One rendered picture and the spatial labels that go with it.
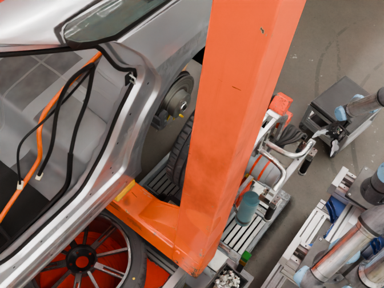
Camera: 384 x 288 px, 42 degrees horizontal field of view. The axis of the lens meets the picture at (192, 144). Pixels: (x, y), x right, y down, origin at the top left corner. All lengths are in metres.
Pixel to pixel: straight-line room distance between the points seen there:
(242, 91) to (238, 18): 0.22
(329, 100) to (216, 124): 2.18
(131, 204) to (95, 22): 1.13
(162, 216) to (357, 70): 2.47
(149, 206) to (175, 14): 1.01
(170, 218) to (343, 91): 1.78
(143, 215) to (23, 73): 0.91
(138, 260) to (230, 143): 1.26
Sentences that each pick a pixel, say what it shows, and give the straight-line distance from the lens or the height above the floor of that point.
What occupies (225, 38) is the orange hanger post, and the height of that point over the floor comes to 2.10.
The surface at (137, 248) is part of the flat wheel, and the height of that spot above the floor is 0.51.
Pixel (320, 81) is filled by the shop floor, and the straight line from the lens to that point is 4.11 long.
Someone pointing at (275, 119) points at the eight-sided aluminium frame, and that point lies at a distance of 2.32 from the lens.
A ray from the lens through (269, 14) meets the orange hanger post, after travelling 1.07.
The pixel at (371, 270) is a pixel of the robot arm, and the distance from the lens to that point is 2.08.
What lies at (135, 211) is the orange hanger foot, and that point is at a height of 0.68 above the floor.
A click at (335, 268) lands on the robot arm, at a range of 1.92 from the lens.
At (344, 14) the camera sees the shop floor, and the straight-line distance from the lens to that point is 4.77.
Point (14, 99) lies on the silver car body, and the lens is 2.51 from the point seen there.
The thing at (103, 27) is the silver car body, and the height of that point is 1.78.
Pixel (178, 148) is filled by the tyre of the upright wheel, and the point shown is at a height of 1.01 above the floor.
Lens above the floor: 2.92
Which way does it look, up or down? 56 degrees down
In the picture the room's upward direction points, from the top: 9 degrees clockwise
